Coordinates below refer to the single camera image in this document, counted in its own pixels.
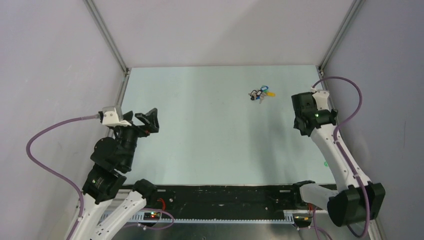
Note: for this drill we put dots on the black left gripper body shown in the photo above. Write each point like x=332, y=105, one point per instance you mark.
x=129, y=135

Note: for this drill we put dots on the bunch of coloured keys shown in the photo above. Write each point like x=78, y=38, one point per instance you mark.
x=260, y=94

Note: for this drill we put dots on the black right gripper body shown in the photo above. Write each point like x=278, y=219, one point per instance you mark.
x=296, y=124

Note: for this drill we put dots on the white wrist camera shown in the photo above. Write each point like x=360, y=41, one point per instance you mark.
x=112, y=116
x=321, y=98

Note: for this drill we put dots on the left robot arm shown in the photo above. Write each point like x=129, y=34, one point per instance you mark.
x=113, y=158

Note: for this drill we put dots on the aluminium frame post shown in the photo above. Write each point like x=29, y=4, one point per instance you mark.
x=107, y=36
x=346, y=23

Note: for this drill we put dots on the left aluminium frame post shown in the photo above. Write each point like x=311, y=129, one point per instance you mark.
x=107, y=36

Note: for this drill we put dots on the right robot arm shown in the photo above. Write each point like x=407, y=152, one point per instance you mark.
x=355, y=199

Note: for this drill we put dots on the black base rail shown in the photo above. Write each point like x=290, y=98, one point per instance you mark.
x=235, y=203

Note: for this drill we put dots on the right aluminium frame post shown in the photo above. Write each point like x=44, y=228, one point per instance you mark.
x=346, y=23

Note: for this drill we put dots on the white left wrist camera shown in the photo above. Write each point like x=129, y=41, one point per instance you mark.
x=112, y=116

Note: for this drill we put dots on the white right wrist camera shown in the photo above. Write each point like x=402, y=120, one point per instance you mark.
x=321, y=98

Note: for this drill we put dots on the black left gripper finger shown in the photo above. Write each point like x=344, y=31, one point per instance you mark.
x=150, y=121
x=128, y=116

